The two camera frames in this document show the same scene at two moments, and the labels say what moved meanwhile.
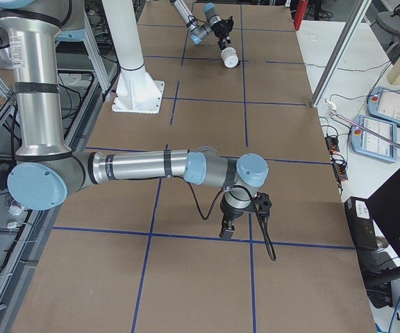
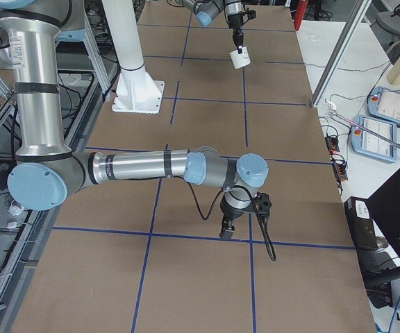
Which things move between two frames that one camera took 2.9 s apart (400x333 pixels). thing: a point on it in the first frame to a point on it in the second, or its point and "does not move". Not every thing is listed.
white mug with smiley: [230, 57] to [240, 60]
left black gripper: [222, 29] to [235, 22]
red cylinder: [299, 12] does not move
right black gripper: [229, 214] does not move
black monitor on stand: [390, 272] does not move
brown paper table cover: [146, 256] does not move
